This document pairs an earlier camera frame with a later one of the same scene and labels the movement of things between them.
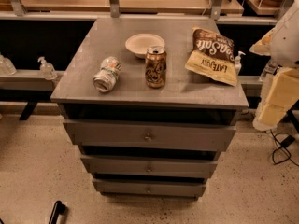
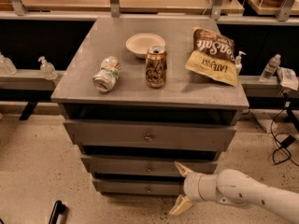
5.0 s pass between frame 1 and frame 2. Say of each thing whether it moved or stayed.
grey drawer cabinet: stayed
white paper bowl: stayed
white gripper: moved
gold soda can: stayed
